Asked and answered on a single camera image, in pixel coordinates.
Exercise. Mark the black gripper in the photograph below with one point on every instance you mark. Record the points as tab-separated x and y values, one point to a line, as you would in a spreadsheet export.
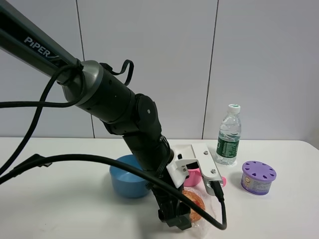
171	210

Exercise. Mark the strawberry tart pastry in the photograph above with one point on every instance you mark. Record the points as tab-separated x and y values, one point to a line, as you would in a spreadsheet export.
201	228

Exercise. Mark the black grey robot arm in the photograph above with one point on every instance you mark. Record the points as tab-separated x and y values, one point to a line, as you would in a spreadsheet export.
94	88

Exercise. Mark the pink toy saucepan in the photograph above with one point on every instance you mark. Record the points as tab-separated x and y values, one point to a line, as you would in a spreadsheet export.
194	178

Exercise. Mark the blue plastic bowl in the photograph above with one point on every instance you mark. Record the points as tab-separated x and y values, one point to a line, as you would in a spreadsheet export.
126	184

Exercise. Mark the clear water bottle green label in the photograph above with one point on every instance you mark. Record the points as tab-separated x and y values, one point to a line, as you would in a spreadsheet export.
229	136

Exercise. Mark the purple air freshener can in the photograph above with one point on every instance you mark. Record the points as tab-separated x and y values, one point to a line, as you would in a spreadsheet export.
257	177

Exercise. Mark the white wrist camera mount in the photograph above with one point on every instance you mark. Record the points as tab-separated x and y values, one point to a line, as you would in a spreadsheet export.
191	156

